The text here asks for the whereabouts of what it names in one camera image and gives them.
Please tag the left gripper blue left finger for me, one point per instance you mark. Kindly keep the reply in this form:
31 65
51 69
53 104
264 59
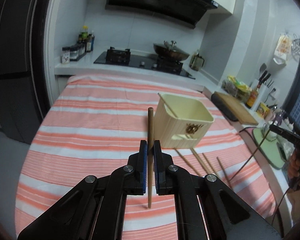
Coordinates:
95 207

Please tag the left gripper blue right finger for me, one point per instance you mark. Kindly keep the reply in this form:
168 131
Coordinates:
206 208

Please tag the person's right hand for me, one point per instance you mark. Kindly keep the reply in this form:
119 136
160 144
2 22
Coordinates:
294 166

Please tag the purple bottle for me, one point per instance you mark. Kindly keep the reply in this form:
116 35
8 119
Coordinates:
280 115

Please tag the green round mat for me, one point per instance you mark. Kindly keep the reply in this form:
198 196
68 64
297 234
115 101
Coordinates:
270 149

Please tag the soy sauce bottle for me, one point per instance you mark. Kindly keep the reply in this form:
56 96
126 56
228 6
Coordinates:
253 96

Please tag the wooden cutting board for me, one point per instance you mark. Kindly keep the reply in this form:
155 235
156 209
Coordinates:
233 109

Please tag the pink striped table cloth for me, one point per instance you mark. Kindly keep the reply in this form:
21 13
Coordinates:
98 121

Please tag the hanging paper bag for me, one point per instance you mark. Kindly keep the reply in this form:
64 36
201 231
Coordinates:
282 50

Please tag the yellow snack bag basket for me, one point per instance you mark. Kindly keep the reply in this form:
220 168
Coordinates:
236 88

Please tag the metal steamer rack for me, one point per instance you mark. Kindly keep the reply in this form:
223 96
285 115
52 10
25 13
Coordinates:
295 48

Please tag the cream utensil holder box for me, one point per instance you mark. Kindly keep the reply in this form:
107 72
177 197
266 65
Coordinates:
186 131

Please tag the black refrigerator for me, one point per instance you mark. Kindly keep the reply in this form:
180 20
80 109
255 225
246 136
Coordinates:
23 95

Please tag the green glass jug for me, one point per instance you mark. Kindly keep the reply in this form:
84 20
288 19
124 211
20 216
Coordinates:
197 61

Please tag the black gas stove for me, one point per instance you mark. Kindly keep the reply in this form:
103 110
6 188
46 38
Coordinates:
152 62

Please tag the spice jar rack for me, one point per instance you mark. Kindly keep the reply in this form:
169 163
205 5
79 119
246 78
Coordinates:
72 53

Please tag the black wok with lid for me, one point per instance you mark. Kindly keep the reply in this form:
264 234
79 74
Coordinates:
170 50

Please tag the sauce bottles group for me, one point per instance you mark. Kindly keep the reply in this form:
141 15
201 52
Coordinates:
86 38

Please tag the black range hood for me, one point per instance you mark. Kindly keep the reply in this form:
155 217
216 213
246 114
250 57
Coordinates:
185 12

